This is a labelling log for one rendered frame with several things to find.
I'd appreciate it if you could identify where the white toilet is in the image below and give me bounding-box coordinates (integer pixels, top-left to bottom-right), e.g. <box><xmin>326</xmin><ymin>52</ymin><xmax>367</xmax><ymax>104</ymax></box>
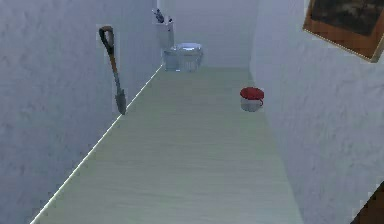
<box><xmin>155</xmin><ymin>20</ymin><xmax>204</xmax><ymax>73</ymax></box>

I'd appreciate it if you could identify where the shovel with orange shaft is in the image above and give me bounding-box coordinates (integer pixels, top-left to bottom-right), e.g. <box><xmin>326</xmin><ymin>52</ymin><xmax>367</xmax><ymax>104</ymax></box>
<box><xmin>98</xmin><ymin>25</ymin><xmax>128</xmax><ymax>116</ymax></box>

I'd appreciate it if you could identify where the dark spray bottle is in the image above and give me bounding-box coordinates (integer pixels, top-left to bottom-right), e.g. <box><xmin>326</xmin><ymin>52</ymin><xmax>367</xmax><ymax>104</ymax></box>
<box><xmin>152</xmin><ymin>8</ymin><xmax>166</xmax><ymax>24</ymax></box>

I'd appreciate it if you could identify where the wooden framed dark picture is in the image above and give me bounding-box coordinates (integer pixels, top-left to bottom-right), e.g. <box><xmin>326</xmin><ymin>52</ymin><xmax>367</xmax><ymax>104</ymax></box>
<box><xmin>302</xmin><ymin>0</ymin><xmax>384</xmax><ymax>64</ymax></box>

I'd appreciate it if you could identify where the dark brown wooden door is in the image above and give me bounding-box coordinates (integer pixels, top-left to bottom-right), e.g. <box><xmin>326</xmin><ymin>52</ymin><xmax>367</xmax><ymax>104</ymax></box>
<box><xmin>350</xmin><ymin>182</ymin><xmax>384</xmax><ymax>224</ymax></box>

